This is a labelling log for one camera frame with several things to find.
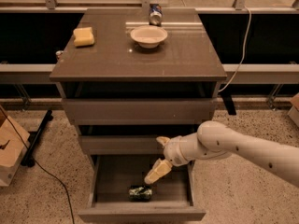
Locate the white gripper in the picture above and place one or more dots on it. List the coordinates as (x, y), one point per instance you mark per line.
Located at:
(173, 152)

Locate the green can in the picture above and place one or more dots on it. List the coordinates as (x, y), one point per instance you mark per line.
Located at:
(140, 193)

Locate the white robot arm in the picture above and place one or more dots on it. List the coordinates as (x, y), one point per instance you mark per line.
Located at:
(214, 140)

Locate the grey bottom drawer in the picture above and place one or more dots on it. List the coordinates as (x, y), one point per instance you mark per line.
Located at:
(172, 196)

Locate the grey drawer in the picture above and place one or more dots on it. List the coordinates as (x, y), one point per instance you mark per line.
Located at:
(172, 196)
(120, 145)
(138, 111)

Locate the grey middle drawer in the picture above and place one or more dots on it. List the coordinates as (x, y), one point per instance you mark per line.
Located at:
(120, 145)

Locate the grey drawer cabinet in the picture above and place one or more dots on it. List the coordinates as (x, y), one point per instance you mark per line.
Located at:
(184, 66)

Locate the grey top drawer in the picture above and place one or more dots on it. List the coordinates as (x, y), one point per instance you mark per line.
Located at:
(138, 111)

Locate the blue silver soda can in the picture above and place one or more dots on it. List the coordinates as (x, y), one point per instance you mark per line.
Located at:
(155, 15)

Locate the red can behind cabinet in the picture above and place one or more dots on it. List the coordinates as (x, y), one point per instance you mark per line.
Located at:
(59, 54)

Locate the white bowl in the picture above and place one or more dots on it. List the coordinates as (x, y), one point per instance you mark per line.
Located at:
(148, 36)

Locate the black stand leg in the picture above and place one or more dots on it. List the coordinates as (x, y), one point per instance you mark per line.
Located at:
(28, 159)

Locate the cardboard box right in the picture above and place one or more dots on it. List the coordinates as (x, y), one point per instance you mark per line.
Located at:
(294, 111)

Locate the cardboard box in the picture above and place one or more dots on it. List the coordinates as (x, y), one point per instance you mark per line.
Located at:
(12, 149)
(294, 111)

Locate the yellow sponge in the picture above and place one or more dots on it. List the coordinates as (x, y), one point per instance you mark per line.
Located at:
(83, 37)

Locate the cardboard box left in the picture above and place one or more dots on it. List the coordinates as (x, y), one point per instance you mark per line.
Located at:
(12, 149)

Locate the black bracket behind cabinet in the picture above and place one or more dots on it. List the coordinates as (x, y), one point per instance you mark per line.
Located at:
(228, 101)

